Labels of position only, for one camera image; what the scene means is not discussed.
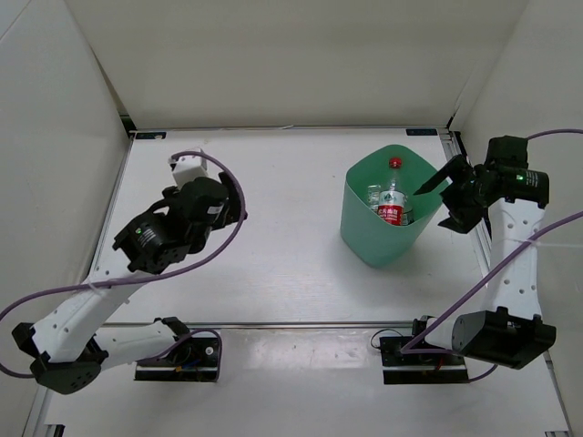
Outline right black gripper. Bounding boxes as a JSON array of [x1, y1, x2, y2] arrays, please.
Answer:
[[414, 155, 487, 235]]

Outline small black-cap plastic bottle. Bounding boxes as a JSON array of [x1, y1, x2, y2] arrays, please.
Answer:
[[402, 205, 414, 226]]

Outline red-label plastic water bottle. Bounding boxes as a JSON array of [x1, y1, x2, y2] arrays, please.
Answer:
[[377, 158, 407, 226]]

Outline crushed blue-label plastic bottle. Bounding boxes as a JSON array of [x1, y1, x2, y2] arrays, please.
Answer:
[[366, 184, 382, 214]]

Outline green plastic bin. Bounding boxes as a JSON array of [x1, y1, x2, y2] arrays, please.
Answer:
[[340, 145, 447, 268]]

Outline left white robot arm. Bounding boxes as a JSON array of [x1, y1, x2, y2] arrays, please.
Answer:
[[12, 172, 246, 394]]

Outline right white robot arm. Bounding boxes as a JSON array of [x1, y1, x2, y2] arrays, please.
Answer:
[[401, 136, 557, 370]]

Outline blue label sticker right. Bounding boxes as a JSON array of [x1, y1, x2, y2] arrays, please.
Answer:
[[405, 128, 438, 137]]

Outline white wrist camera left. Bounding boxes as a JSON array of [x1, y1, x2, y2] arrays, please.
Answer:
[[168, 155, 209, 189]]

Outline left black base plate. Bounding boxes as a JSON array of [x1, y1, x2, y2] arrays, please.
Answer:
[[134, 329, 223, 383]]

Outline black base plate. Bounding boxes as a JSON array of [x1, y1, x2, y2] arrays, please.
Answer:
[[370, 329, 469, 385], [134, 329, 223, 383]]

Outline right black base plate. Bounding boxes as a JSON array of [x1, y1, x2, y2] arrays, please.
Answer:
[[370, 329, 469, 385]]

